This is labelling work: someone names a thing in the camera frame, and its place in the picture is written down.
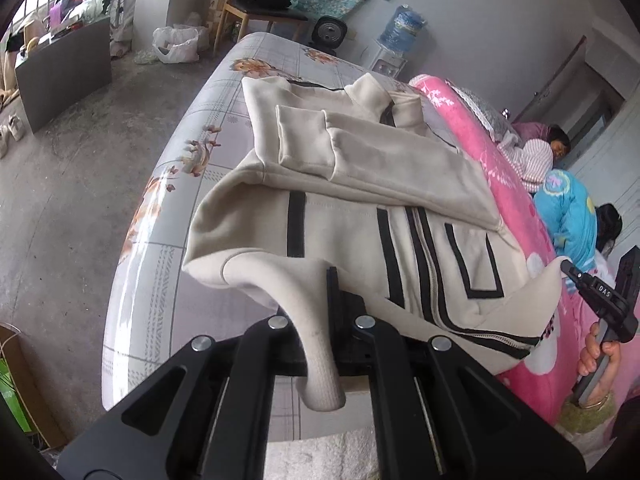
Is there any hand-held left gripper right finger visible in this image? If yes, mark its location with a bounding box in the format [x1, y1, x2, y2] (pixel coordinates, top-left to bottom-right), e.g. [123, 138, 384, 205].
[326, 266, 587, 480]

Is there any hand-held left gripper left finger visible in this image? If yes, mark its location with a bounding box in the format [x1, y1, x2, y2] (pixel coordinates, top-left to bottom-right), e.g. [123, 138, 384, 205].
[55, 316, 312, 480]

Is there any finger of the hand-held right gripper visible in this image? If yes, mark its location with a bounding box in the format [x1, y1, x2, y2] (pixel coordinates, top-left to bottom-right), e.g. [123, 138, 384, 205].
[559, 256, 587, 287]

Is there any cream jacket with black stripes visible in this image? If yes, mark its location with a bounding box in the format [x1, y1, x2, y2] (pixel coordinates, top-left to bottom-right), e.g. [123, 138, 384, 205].
[182, 72, 573, 413]

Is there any person's right hand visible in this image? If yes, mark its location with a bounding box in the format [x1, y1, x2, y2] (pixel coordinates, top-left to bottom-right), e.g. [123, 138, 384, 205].
[579, 320, 622, 406]

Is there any white fluffy towel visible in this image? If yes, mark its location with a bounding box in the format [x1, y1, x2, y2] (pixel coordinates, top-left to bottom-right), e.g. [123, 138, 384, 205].
[265, 425, 381, 480]

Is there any white checked knit cloth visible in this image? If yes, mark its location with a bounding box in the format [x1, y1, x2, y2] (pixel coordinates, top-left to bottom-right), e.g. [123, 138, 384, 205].
[500, 137, 555, 193]

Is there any pink floral blanket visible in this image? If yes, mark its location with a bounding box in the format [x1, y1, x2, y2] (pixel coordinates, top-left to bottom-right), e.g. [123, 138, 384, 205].
[407, 74, 640, 441]

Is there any bed with floral sheet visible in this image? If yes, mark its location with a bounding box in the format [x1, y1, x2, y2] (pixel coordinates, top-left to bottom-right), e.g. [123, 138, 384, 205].
[101, 31, 453, 448]

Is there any grey door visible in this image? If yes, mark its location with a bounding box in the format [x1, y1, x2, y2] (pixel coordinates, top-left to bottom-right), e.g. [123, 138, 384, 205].
[520, 35, 626, 171]

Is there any cardboard box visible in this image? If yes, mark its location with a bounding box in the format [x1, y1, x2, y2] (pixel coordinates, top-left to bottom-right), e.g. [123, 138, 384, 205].
[0, 324, 68, 453]

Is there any white water dispenser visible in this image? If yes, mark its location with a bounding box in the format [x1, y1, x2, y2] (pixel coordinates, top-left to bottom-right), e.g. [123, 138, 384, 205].
[367, 45, 408, 78]

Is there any green bag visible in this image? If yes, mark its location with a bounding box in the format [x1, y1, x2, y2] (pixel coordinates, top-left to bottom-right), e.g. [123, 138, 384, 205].
[0, 360, 23, 433]

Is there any blue water bottle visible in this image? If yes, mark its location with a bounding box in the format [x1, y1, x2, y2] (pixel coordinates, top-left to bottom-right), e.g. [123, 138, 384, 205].
[379, 5, 428, 56]

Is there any black rice cooker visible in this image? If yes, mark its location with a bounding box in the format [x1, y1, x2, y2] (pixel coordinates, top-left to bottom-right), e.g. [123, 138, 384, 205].
[306, 15, 348, 56]

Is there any white plastic bag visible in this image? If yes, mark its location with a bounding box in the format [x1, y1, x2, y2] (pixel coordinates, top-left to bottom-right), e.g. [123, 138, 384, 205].
[152, 25, 211, 64]

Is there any wooden chair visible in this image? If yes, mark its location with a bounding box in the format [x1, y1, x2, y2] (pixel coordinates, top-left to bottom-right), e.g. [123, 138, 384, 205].
[212, 0, 311, 53]

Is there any dark cabinet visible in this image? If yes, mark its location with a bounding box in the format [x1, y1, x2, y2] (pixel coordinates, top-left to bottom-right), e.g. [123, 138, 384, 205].
[14, 16, 112, 133]

